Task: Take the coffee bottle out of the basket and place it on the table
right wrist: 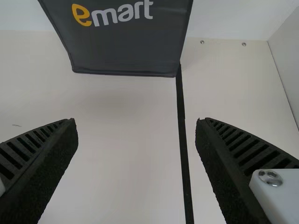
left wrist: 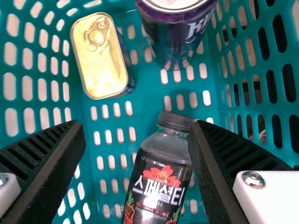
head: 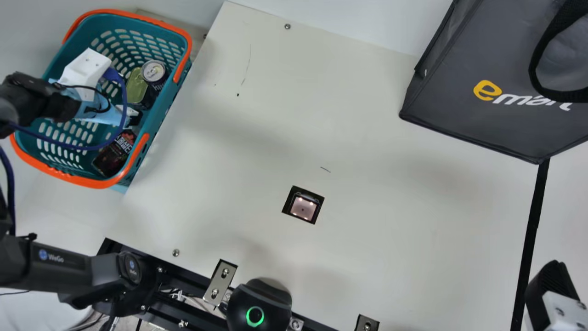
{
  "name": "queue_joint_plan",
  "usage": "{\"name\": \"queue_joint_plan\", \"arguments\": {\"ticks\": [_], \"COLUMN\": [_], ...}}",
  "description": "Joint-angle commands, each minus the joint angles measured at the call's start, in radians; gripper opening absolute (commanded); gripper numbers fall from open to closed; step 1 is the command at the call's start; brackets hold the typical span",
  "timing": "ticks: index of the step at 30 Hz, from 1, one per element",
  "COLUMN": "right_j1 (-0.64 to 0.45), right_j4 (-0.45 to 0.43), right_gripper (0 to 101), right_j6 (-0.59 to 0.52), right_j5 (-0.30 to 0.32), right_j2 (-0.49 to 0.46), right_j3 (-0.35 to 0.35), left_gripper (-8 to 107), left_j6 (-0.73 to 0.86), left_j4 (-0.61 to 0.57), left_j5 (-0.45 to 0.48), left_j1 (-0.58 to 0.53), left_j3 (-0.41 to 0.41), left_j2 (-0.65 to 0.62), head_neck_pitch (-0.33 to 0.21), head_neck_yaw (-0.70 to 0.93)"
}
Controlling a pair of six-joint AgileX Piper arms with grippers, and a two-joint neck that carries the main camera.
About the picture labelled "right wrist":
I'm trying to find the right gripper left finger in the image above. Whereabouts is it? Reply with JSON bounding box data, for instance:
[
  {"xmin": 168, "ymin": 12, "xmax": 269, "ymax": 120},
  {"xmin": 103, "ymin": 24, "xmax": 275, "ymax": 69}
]
[{"xmin": 0, "ymin": 118, "xmax": 78, "ymax": 224}]

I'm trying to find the black strip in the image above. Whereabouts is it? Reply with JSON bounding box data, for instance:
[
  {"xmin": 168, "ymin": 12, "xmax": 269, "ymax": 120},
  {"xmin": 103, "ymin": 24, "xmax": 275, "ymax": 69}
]
[{"xmin": 175, "ymin": 63, "xmax": 195, "ymax": 224}]

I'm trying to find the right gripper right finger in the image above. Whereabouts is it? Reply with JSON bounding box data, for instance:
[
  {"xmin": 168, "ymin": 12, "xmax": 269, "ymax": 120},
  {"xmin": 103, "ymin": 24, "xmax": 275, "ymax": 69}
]
[{"xmin": 195, "ymin": 117, "xmax": 299, "ymax": 224}]

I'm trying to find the dark grey bag with straps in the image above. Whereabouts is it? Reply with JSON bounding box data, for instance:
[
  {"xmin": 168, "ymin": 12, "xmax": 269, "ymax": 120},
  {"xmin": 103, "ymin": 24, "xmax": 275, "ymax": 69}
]
[{"xmin": 37, "ymin": 0, "xmax": 194, "ymax": 78}]

